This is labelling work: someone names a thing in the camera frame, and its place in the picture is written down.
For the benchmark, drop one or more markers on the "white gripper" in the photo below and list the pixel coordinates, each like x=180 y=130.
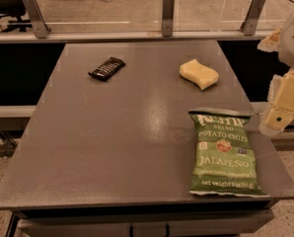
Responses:
x=293 y=39

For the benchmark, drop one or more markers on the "yellow sponge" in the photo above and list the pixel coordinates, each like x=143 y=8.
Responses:
x=199 y=74

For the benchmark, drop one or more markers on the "black rxbar chocolate wrapper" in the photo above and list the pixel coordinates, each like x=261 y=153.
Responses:
x=105 y=71

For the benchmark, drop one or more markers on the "green jalapeno chips bag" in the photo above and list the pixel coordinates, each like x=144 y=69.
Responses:
x=225 y=163

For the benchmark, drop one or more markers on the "grey table drawer cabinet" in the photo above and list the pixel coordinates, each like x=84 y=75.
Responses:
x=219 y=223

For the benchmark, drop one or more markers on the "right metal bracket post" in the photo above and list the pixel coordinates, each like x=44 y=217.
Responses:
x=249 y=25

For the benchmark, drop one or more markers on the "metal bracket post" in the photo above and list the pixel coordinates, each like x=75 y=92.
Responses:
x=40 y=28
x=249 y=25
x=168 y=9

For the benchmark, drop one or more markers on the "middle metal bracket post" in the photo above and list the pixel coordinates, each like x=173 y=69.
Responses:
x=168 y=9

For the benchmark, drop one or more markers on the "metal rail beam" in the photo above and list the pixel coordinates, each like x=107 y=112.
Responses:
x=131 y=36

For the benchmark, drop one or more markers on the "left metal bracket post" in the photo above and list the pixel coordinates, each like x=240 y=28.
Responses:
x=40 y=28

